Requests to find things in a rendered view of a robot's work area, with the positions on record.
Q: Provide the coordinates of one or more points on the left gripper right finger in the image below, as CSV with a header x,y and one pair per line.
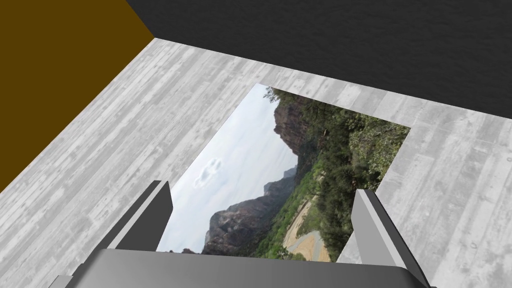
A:
x,y
376,232

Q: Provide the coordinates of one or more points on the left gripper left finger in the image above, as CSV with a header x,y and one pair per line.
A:
x,y
140,224

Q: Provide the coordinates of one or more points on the mountain landscape wall picture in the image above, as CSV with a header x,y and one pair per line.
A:
x,y
280,176

